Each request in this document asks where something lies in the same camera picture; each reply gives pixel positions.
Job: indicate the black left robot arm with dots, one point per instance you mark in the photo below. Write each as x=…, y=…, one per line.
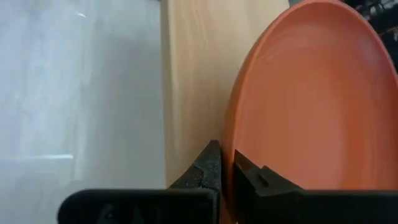
x=385, y=18

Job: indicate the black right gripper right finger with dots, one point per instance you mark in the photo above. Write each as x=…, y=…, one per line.
x=280, y=205

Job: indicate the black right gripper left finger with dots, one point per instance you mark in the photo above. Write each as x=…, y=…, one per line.
x=202, y=174

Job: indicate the orange plate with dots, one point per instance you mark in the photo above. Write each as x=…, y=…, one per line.
x=311, y=109

